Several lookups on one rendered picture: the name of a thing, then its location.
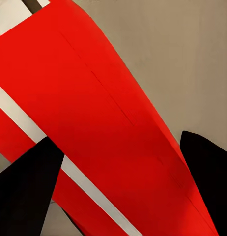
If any radio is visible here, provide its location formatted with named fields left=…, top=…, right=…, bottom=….
left=0, top=0, right=219, bottom=236

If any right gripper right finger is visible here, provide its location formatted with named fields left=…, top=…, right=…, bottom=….
left=180, top=131, right=227, bottom=236

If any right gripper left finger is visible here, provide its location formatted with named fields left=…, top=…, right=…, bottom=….
left=0, top=136, right=65, bottom=236

